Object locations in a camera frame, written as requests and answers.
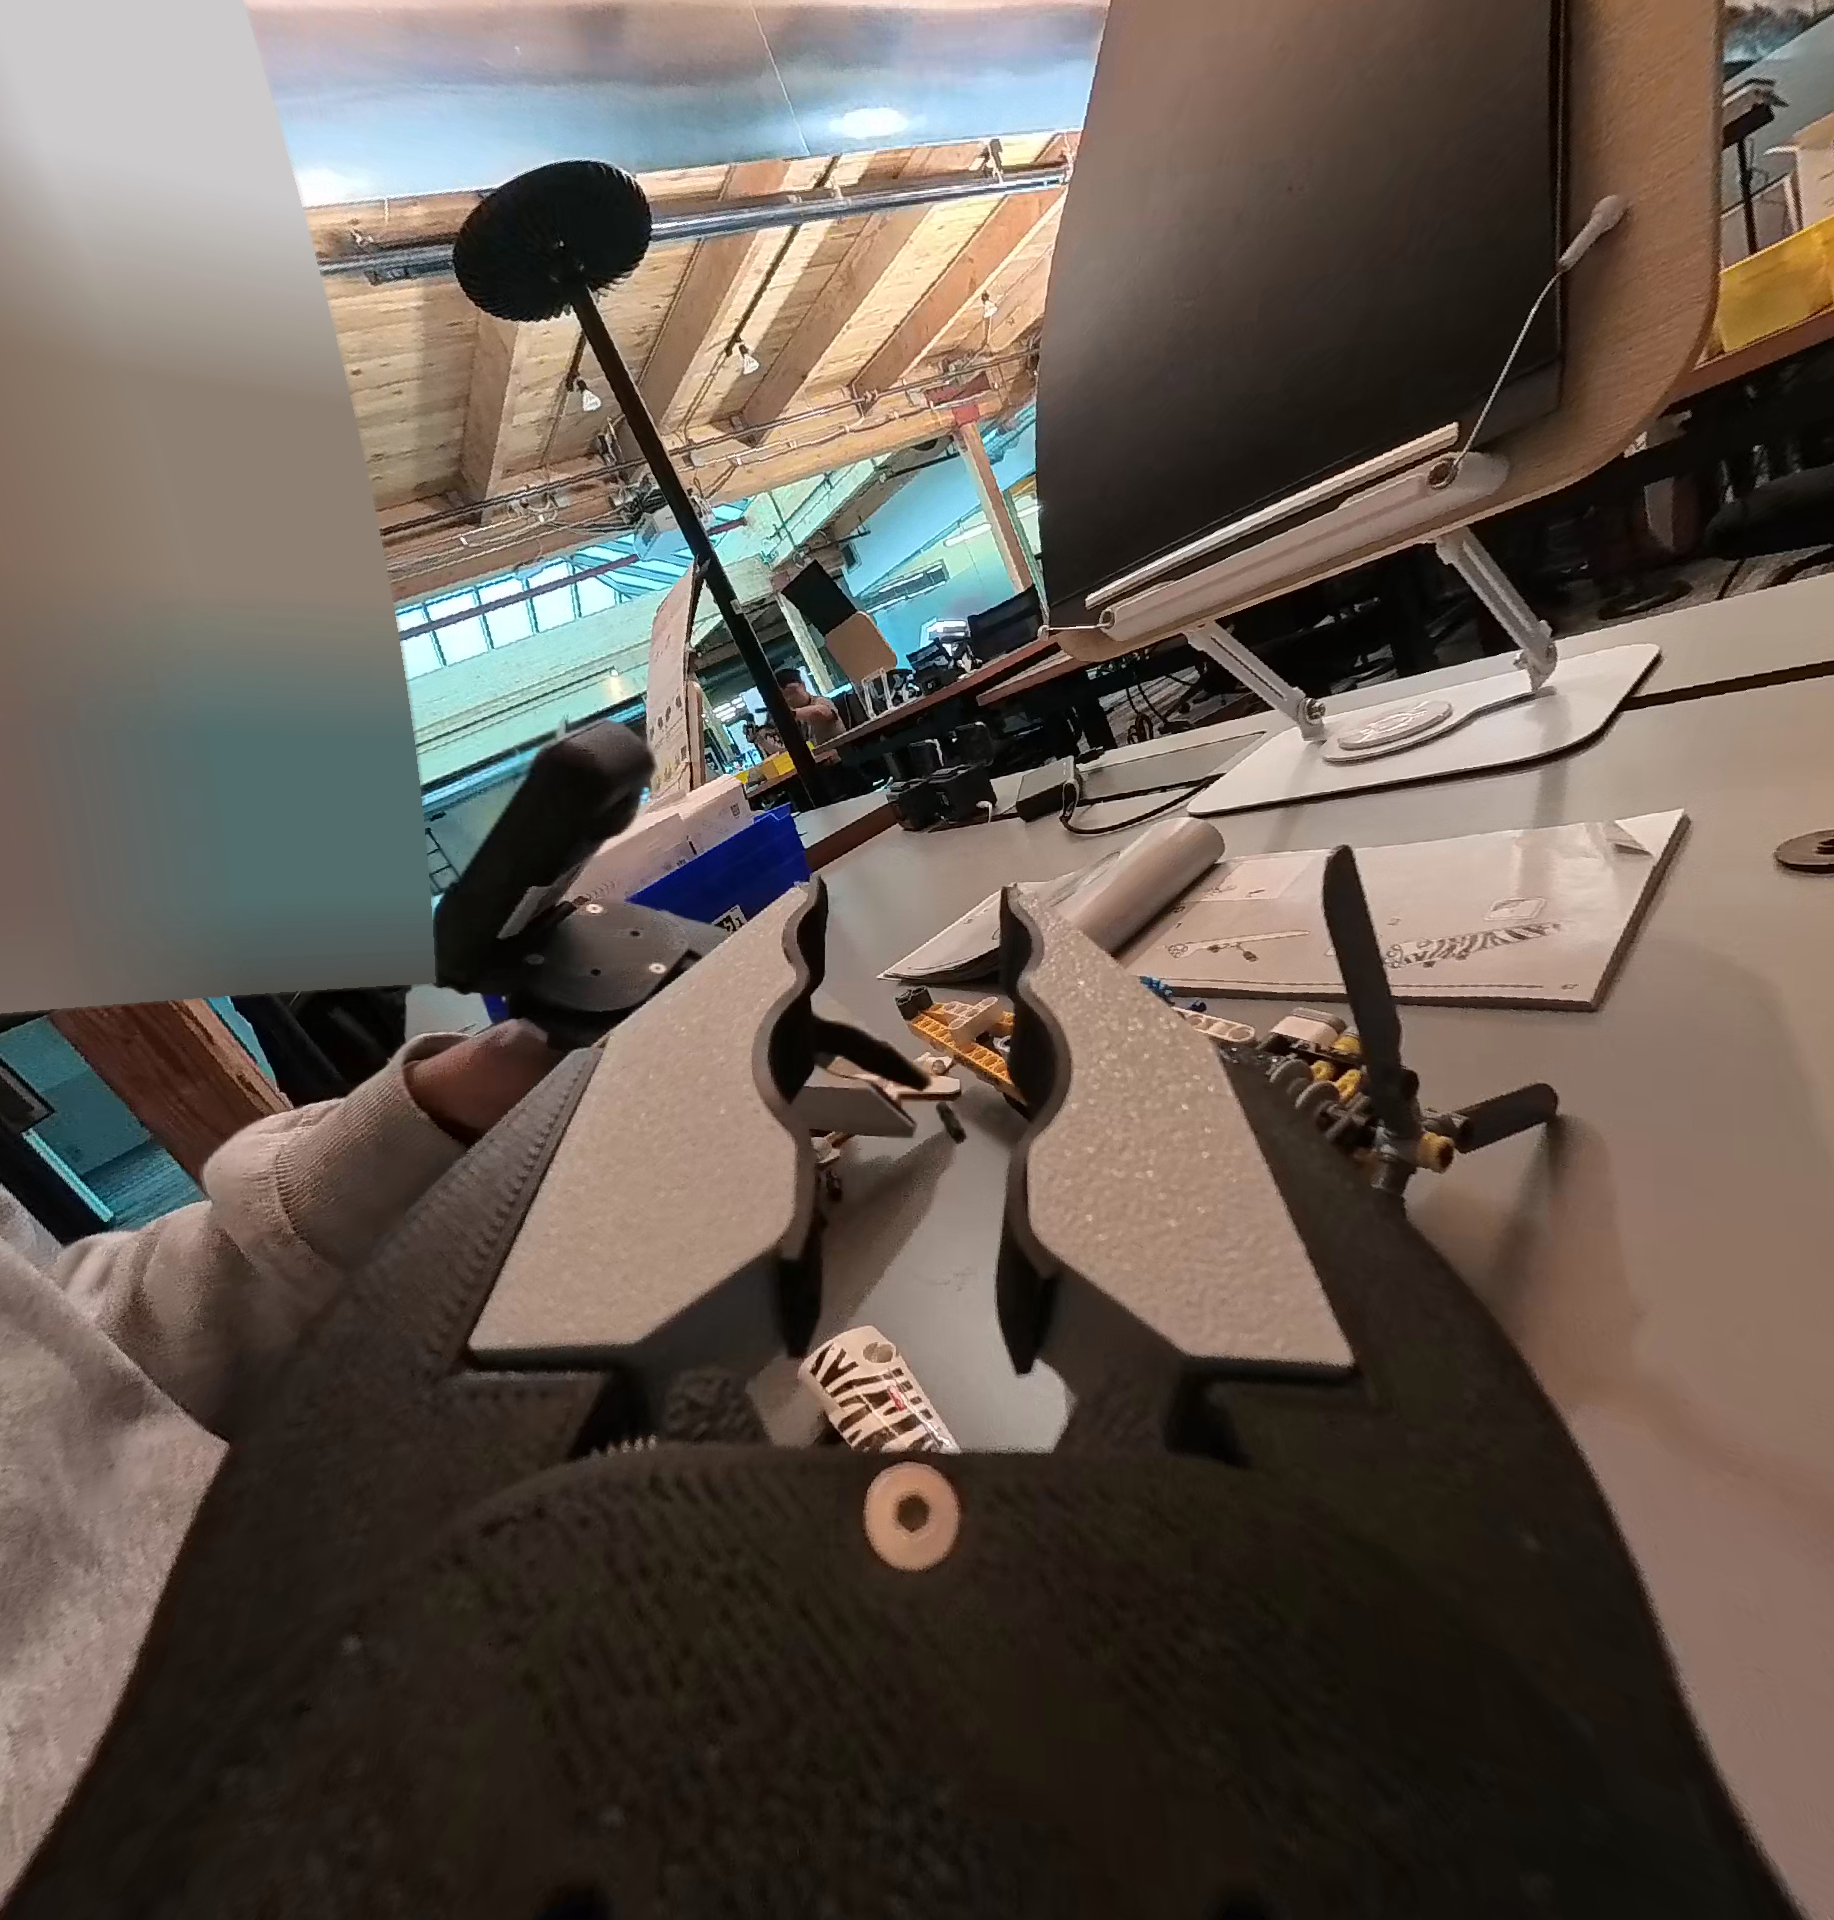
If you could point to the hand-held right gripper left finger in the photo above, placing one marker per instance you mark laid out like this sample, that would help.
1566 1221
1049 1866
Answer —
647 1201

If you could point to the black power adapter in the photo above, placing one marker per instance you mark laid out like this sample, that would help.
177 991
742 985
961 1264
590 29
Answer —
1044 791

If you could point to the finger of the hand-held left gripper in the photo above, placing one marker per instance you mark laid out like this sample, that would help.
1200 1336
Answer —
887 1068
858 1110

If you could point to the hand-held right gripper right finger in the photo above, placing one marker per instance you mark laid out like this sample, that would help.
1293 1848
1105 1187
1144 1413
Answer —
1187 1215

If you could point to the propped board with printed sheet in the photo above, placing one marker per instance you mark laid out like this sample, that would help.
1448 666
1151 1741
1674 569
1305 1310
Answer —
673 691

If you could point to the small black propped board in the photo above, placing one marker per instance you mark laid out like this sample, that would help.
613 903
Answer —
834 616

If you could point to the black pole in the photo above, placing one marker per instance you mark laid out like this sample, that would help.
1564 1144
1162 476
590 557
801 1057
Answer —
549 240

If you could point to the yellow plastic bin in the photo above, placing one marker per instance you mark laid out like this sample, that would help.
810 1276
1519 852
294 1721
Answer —
1778 286

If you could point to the zebra striped lego panel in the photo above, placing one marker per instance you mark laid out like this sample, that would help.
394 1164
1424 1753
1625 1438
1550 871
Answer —
872 1386

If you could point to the black wood-edged board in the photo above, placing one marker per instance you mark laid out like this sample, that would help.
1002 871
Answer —
1277 300

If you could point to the person's left hand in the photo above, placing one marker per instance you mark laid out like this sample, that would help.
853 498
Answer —
482 1080

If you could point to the wooden post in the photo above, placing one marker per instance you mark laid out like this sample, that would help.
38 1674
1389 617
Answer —
168 1066

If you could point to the partly built lego model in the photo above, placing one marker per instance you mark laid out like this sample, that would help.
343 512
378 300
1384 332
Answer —
1308 1051

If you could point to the lego instruction booklet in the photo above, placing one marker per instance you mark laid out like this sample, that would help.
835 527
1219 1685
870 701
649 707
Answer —
1457 916

